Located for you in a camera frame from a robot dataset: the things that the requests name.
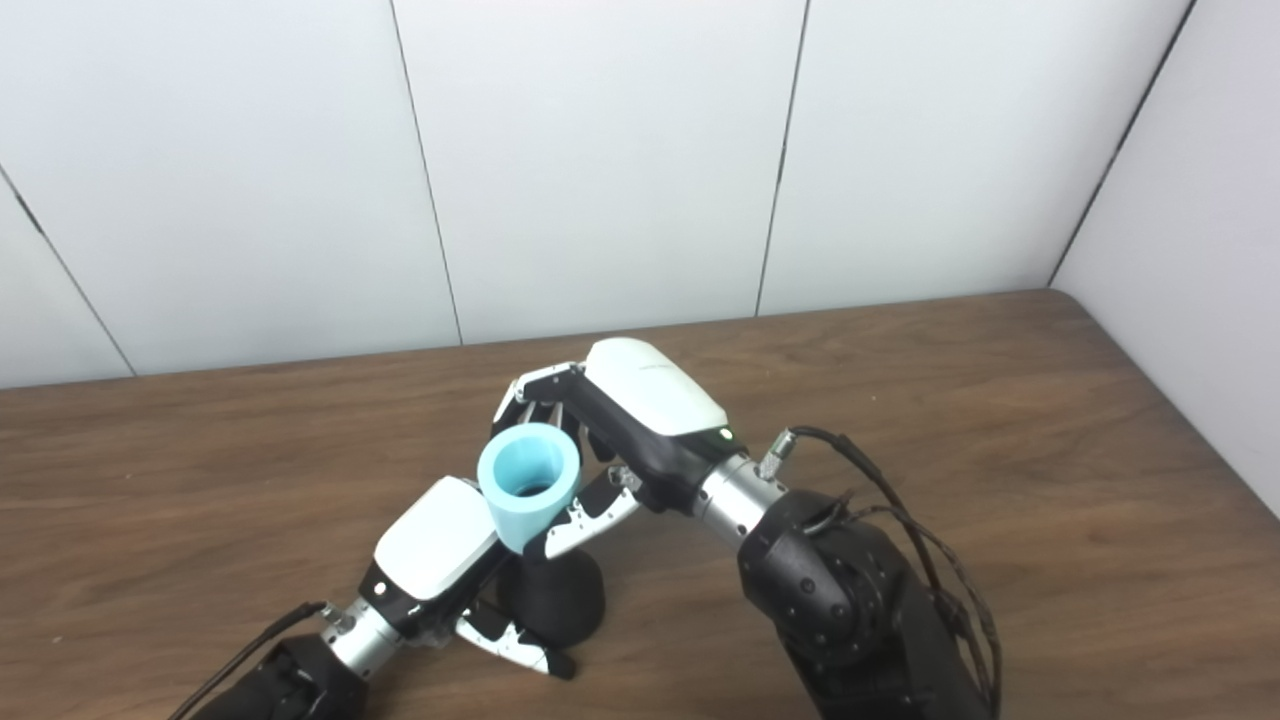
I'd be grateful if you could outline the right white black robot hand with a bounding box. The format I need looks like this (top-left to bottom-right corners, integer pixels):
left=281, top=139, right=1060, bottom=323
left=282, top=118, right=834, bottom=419
left=490, top=338, right=746, bottom=561

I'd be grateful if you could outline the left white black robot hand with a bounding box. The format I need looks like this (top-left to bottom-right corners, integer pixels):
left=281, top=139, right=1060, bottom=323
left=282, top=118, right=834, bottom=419
left=358, top=476, right=577, bottom=681

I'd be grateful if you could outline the light-blue hose piece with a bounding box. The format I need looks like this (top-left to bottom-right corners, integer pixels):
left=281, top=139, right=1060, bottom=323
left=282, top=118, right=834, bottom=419
left=477, top=423, right=582, bottom=555

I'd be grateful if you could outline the black flared nozzle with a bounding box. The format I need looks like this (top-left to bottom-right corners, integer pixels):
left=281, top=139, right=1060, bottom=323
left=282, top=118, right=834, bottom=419
left=497, top=545, right=606, bottom=649

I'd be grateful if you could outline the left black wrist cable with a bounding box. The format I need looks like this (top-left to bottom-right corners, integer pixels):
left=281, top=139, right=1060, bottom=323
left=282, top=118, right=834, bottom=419
left=165, top=601, right=346, bottom=720

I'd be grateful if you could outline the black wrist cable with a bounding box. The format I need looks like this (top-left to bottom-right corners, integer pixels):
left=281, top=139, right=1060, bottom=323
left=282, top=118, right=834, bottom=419
left=165, top=601, right=346, bottom=720
left=757, top=426, right=1004, bottom=720

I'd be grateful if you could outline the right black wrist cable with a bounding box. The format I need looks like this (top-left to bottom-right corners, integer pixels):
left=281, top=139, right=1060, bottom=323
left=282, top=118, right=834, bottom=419
left=757, top=426, right=1004, bottom=720

